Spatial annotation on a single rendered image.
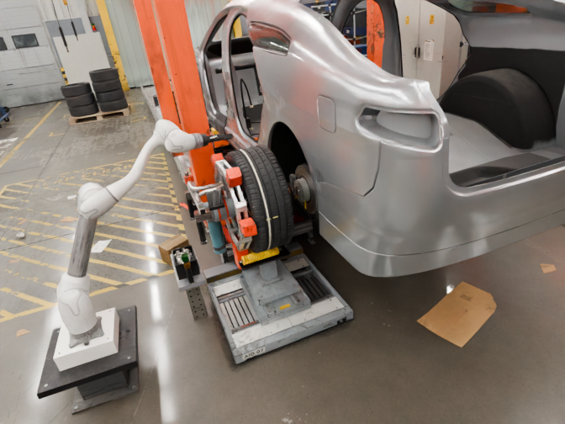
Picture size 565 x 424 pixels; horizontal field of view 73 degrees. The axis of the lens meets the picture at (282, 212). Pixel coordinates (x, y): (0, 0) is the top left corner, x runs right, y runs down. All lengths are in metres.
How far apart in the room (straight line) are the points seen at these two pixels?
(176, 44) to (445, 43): 4.87
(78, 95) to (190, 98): 8.10
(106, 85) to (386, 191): 9.34
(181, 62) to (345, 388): 2.13
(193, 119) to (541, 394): 2.52
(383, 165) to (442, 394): 1.37
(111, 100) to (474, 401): 9.66
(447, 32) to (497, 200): 5.13
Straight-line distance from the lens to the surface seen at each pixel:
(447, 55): 6.78
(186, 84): 2.57
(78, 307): 2.38
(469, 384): 2.50
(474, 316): 2.86
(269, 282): 2.71
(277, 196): 2.14
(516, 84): 3.09
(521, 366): 2.67
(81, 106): 10.64
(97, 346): 2.43
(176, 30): 2.55
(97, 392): 2.70
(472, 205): 1.70
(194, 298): 2.80
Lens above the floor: 1.90
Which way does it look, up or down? 28 degrees down
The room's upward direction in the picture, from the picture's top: 7 degrees counter-clockwise
